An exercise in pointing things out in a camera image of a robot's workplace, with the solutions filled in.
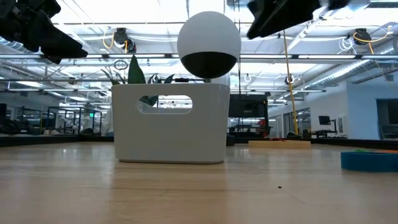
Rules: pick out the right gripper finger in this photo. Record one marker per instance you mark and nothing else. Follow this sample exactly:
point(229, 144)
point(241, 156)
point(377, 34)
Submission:
point(256, 4)
point(286, 15)

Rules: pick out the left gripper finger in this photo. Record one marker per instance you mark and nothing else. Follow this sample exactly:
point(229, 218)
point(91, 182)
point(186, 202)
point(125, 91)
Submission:
point(51, 59)
point(56, 40)

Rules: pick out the wide tan rubber band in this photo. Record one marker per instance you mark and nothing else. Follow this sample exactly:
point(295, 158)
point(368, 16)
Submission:
point(295, 144)

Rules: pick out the white plastic bin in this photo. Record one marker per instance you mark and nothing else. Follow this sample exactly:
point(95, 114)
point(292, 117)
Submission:
point(171, 140)

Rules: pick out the green rubber band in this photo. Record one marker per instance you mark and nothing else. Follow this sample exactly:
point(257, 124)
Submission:
point(360, 151)

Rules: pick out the orange rubber band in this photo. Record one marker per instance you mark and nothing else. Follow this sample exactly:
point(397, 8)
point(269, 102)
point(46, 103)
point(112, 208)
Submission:
point(388, 151)

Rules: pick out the blue round dish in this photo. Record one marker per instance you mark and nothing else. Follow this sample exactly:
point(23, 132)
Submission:
point(370, 161)

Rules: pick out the white and black sphere lamp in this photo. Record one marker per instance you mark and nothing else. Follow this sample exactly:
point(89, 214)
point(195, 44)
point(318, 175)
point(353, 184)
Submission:
point(208, 34)

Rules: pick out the black background machine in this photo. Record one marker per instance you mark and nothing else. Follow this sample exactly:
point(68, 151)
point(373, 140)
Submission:
point(7, 126)

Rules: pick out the green leafy plant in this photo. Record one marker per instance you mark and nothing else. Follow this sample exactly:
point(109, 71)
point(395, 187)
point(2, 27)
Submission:
point(136, 73)

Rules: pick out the black monitor cart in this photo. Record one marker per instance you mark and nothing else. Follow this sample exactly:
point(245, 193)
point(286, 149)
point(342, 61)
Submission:
point(247, 107)

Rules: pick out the small monitor on stand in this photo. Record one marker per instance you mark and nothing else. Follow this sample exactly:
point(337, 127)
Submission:
point(324, 119)

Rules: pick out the black dome object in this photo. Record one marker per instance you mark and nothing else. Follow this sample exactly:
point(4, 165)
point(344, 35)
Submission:
point(292, 135)

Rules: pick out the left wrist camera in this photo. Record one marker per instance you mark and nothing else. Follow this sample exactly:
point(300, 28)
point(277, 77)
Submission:
point(46, 6)

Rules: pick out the black metal frame rack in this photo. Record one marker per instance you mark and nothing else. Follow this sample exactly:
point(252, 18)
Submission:
point(62, 107)

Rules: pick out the black table edge rail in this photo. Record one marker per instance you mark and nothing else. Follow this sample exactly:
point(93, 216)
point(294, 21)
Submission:
point(31, 140)

